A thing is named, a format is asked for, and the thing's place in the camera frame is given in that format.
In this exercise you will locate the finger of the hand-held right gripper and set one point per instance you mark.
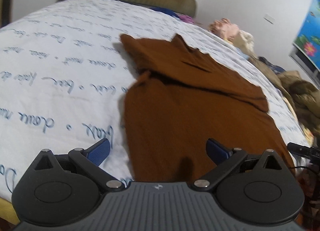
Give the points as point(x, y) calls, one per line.
point(298, 149)

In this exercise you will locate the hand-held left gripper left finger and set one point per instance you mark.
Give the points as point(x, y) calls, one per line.
point(100, 151)

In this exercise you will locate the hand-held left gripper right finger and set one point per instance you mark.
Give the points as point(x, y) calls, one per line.
point(216, 151)

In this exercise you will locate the brown knit garment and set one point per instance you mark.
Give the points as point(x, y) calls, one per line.
point(190, 111)

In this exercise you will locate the olive puffer jacket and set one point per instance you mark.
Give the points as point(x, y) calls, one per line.
point(305, 96)

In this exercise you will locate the tan puffer jacket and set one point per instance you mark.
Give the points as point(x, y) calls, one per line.
point(271, 77)

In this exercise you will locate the white script-printed blanket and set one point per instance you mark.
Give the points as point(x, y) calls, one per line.
point(62, 71)

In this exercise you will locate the yellow blanket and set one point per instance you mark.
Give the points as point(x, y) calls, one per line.
point(7, 211)

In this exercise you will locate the cream quilted jacket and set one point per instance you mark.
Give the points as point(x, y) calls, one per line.
point(243, 42)

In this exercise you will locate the pink cloth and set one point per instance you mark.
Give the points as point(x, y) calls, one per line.
point(223, 28)

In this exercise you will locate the purple cloth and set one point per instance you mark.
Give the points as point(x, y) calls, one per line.
point(187, 18)

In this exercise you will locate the dark blue cloth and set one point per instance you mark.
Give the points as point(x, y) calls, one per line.
point(165, 11)

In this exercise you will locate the white window frame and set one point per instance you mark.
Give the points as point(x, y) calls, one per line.
point(303, 64)

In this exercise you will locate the lotus wall poster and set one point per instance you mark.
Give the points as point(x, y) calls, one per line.
point(310, 28)

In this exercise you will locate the white wall switch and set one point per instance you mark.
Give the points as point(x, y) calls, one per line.
point(269, 19)

